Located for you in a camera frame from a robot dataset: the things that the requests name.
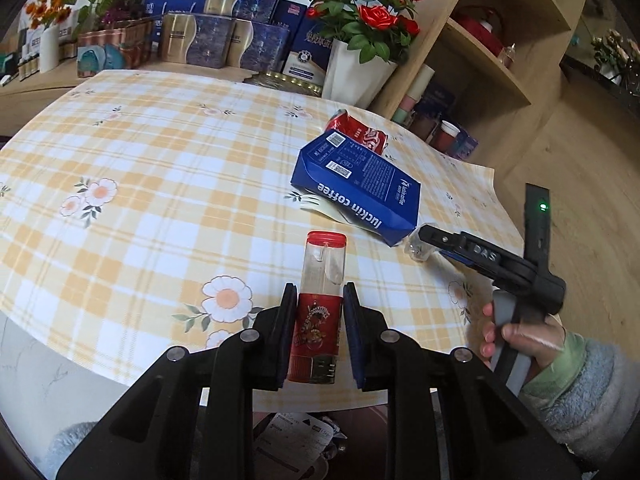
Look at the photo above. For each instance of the stack of pastel paper cups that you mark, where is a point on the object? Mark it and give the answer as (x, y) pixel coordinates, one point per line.
(415, 95)

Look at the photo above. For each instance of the red clear plastic tube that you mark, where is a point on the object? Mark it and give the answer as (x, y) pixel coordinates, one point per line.
(320, 310)

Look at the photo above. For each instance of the red teapot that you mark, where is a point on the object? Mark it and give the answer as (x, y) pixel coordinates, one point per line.
(477, 30)

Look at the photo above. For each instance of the white flower pot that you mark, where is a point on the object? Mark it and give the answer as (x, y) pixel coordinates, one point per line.
(355, 77)

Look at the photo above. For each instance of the copper wicker planter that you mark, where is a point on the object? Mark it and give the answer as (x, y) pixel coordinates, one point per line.
(120, 45)

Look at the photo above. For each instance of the white plastic fork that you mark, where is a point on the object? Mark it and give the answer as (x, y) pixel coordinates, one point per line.
(325, 207)

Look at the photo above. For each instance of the small purple blue box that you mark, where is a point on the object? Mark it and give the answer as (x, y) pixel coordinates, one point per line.
(466, 145)

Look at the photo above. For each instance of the yellow checked floral tablecloth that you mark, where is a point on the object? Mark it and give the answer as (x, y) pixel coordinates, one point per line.
(150, 200)

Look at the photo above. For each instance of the row of small brown bottles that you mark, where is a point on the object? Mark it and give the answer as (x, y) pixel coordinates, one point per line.
(27, 67)

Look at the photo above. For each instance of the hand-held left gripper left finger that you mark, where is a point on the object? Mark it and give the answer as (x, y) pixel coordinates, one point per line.
(287, 335)

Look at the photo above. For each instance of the orange artificial flowers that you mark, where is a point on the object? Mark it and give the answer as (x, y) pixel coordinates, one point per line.
(47, 7)

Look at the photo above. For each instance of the teal plastic container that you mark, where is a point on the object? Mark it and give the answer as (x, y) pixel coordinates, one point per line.
(97, 60)

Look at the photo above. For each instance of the blue white carton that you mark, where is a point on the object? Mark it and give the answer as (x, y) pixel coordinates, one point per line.
(307, 50)

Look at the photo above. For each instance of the dark blue flat box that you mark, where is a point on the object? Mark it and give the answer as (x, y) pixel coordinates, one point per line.
(175, 7)

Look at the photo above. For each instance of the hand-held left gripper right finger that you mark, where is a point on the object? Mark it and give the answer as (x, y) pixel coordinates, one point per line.
(352, 330)

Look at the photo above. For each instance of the person's right hand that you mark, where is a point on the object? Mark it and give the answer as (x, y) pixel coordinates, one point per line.
(530, 335)

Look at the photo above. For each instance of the red artificial rose plant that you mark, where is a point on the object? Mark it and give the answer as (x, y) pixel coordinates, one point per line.
(365, 10)

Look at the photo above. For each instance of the red cup with white rim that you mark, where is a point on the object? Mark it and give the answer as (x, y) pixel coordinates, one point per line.
(445, 135)

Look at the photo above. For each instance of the wooden shelf unit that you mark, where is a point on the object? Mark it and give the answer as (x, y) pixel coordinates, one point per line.
(515, 25)

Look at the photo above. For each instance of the brown trash bin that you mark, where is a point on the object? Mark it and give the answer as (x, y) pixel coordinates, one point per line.
(367, 440)

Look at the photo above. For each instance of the person's right forearm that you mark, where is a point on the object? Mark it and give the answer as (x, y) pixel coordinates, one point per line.
(585, 390)

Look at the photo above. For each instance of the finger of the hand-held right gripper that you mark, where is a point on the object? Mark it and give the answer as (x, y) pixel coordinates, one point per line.
(450, 242)

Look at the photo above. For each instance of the blue coffee bag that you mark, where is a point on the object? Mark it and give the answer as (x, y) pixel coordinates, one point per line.
(360, 185)

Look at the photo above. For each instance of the clear plastic wrapper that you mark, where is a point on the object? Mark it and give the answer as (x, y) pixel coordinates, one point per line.
(420, 250)

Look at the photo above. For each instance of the dried flower bouquet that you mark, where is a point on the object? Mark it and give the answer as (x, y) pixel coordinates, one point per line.
(617, 52)

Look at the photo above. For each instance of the white vase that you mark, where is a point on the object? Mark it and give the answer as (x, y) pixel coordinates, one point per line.
(49, 50)

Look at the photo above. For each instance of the red crumpled snack packet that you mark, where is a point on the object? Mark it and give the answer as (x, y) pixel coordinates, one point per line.
(362, 135)

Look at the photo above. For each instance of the gold metal tray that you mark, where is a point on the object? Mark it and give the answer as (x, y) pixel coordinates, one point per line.
(290, 82)

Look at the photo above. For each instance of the small glass bottle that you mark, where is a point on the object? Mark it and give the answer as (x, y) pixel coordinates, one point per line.
(506, 57)

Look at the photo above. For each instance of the white snack pouch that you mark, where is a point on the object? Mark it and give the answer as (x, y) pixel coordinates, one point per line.
(287, 442)

